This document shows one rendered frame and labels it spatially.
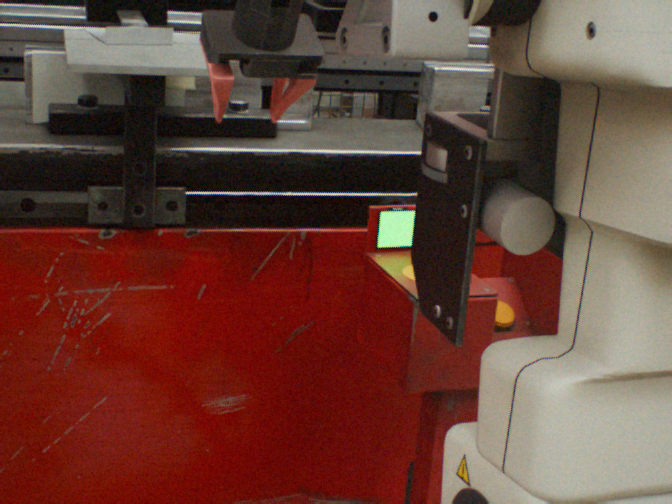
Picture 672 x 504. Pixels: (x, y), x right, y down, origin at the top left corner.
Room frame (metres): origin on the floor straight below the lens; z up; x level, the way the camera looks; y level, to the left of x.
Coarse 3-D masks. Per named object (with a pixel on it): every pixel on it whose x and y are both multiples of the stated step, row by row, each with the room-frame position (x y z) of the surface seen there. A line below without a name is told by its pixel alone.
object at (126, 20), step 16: (96, 0) 1.66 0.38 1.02; (112, 0) 1.67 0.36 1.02; (128, 0) 1.67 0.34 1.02; (144, 0) 1.68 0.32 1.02; (160, 0) 1.69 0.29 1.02; (96, 16) 1.66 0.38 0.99; (112, 16) 1.67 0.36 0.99; (128, 16) 1.59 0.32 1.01; (144, 16) 1.68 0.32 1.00; (160, 16) 1.69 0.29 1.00
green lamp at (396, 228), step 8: (384, 216) 1.30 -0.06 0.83; (392, 216) 1.30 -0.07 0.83; (400, 216) 1.31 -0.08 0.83; (408, 216) 1.31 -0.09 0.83; (384, 224) 1.30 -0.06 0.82; (392, 224) 1.30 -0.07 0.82; (400, 224) 1.31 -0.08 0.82; (408, 224) 1.31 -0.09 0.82; (384, 232) 1.30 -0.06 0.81; (392, 232) 1.30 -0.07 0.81; (400, 232) 1.31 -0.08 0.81; (408, 232) 1.31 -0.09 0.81; (384, 240) 1.30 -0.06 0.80; (392, 240) 1.30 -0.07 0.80; (400, 240) 1.31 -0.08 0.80; (408, 240) 1.31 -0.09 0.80
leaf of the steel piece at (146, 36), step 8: (88, 32) 1.44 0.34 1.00; (96, 32) 1.44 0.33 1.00; (104, 32) 1.45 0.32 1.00; (112, 32) 1.36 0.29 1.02; (120, 32) 1.36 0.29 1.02; (128, 32) 1.37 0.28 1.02; (136, 32) 1.37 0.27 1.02; (144, 32) 1.38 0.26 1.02; (152, 32) 1.38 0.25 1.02; (160, 32) 1.39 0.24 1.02; (168, 32) 1.39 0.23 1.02; (104, 40) 1.38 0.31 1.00; (112, 40) 1.36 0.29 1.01; (120, 40) 1.36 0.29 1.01; (128, 40) 1.37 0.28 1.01; (136, 40) 1.37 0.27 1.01; (144, 40) 1.38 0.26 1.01; (152, 40) 1.38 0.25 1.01; (160, 40) 1.38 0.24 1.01; (168, 40) 1.39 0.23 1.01
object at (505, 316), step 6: (498, 306) 1.28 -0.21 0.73; (504, 306) 1.28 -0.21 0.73; (498, 312) 1.27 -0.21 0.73; (504, 312) 1.27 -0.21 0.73; (510, 312) 1.27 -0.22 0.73; (498, 318) 1.26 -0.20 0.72; (504, 318) 1.26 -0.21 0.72; (510, 318) 1.26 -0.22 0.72; (498, 324) 1.26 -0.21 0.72; (504, 324) 1.26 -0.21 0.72; (510, 324) 1.26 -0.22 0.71
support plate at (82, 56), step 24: (72, 48) 1.31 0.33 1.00; (96, 48) 1.32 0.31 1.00; (120, 48) 1.34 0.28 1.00; (144, 48) 1.35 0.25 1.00; (168, 48) 1.37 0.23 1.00; (192, 48) 1.38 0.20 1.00; (96, 72) 1.21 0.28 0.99; (120, 72) 1.22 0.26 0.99; (144, 72) 1.23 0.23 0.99; (168, 72) 1.24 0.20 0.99; (192, 72) 1.24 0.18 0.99
